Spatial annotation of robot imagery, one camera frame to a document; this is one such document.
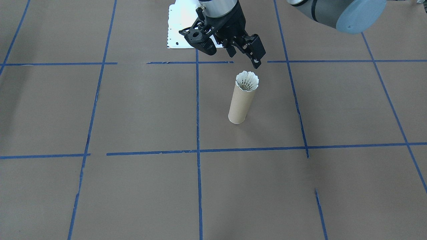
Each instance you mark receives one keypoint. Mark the white feather shuttlecock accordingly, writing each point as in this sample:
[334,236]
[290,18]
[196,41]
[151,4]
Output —
[241,78]

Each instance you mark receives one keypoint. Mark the brown cardboard tube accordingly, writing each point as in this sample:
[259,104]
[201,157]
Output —
[240,106]

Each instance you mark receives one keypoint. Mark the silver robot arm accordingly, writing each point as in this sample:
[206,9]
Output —
[333,13]

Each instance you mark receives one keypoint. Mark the white pedestal column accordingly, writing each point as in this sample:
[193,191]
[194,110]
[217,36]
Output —
[176,30]

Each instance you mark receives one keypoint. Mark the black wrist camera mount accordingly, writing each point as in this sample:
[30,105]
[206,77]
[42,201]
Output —
[200,41]

